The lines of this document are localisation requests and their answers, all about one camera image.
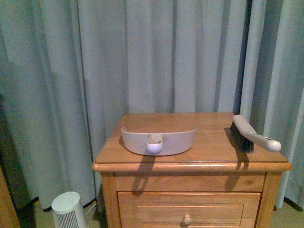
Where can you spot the light blue-grey curtain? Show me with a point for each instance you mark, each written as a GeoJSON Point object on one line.
{"type": "Point", "coordinates": [70, 68]}

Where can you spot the beige hand brush black bristles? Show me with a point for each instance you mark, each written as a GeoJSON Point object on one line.
{"type": "Point", "coordinates": [246, 137]}

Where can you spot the beige plastic dustpan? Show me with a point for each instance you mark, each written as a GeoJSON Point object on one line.
{"type": "Point", "coordinates": [158, 144]}

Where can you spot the wooden drawer with knob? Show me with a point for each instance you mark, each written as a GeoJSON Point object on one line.
{"type": "Point", "coordinates": [188, 210]}

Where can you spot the white cylindrical air purifier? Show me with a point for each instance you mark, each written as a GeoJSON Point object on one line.
{"type": "Point", "coordinates": [68, 211]}

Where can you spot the wooden nightstand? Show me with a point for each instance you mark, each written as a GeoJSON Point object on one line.
{"type": "Point", "coordinates": [212, 165]}

